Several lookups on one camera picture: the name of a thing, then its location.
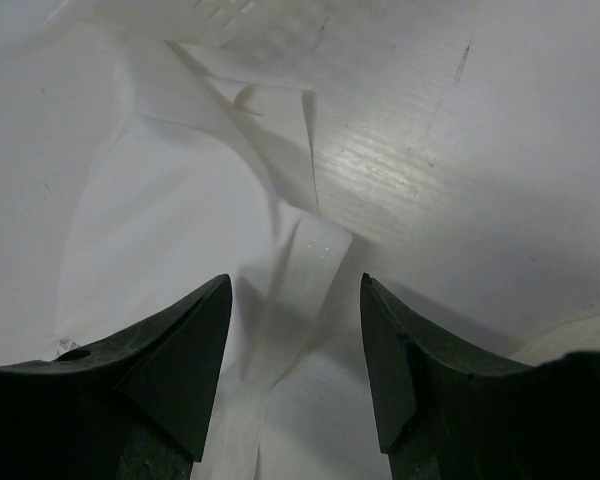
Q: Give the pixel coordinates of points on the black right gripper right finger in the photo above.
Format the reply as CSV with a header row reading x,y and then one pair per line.
x,y
447,409

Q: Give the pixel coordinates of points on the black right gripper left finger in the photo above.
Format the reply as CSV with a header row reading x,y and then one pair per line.
x,y
134,405

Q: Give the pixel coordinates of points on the round mesh laundry bag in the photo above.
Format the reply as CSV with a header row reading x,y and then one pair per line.
x,y
578,336

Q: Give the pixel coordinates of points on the white bra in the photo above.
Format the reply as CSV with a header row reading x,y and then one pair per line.
x,y
206,176

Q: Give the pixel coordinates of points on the white plastic mesh basket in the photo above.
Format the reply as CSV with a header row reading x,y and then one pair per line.
x,y
233,24

